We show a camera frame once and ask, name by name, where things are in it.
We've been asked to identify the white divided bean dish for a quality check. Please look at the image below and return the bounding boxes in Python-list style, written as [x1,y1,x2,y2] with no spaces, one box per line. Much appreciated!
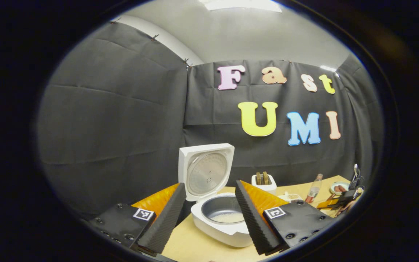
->
[278,192,303,203]

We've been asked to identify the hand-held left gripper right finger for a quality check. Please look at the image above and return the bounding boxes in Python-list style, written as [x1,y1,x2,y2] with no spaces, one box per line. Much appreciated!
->
[235,180,335,256]

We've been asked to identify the pale green plate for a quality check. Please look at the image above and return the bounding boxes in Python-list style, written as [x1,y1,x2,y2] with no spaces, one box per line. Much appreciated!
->
[330,182,350,195]

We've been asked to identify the white rice cooker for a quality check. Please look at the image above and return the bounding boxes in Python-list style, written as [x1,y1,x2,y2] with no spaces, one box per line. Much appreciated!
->
[178,143,255,248]

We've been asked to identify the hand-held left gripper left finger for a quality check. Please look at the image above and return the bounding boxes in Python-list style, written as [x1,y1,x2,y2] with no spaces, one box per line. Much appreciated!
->
[88,183,187,255]

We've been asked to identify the white toaster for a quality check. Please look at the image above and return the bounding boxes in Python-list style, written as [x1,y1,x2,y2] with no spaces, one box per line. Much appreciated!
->
[251,174,277,195]

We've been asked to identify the black backdrop cloth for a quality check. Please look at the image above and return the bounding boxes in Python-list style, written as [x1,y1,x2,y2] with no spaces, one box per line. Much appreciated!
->
[37,22,384,219]

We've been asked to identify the clear plastic bottle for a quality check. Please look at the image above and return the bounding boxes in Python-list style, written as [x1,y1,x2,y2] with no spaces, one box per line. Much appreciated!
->
[305,174,323,203]

